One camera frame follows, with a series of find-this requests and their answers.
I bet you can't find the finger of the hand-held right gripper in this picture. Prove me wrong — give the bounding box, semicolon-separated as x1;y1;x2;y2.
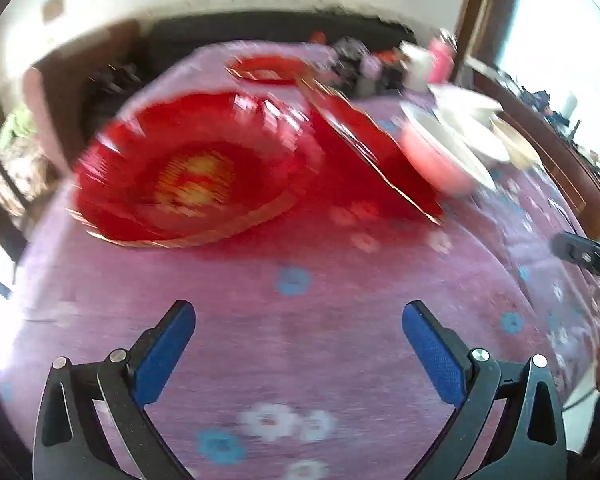
551;231;600;293

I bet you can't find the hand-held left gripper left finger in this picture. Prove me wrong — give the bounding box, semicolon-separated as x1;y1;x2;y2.
32;300;197;480

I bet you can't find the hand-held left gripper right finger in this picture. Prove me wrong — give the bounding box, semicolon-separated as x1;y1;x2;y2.
402;301;568;480

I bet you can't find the cream ribbed disposable plate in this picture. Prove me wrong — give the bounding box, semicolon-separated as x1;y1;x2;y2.
490;117;544;171

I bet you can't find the white foam bowl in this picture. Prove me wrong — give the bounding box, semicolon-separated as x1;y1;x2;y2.
447;110;511;166
427;83;503;121
399;104;497;197

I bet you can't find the large red gold-rimmed plate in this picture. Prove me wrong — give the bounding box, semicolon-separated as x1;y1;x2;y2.
72;90;327;249

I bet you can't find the red scalloped gold-rimmed plate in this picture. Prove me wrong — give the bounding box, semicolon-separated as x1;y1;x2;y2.
300;80;443;226

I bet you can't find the wooden sideboard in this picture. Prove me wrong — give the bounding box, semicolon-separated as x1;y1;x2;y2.
460;60;600;237

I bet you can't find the purple floral tablecloth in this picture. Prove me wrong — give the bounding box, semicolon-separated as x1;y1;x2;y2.
0;40;600;480

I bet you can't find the patterned brown blanket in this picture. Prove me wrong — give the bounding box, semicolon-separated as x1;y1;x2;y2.
0;145;57;217

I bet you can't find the window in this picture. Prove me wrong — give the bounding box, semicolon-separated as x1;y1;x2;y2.
495;0;600;171

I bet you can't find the pink insulated bottle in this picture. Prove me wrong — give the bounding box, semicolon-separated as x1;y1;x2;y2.
426;35;457;84

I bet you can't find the white cup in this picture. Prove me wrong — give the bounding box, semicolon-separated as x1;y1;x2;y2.
399;42;434;92

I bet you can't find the green cloth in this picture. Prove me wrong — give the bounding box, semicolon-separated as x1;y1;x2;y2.
0;105;37;152

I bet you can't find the pink brown armchair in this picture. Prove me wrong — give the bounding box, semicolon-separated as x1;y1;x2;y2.
22;20;147;173

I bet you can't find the black equipment pile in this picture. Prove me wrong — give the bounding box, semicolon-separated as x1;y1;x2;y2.
82;60;146;117

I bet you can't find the small red glass plate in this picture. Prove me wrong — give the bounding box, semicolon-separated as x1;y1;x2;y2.
225;55;314;86

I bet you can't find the black sofa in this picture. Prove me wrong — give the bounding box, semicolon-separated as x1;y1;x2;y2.
145;7;417;77

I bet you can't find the black cable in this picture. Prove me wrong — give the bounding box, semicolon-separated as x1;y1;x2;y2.
564;386;600;409

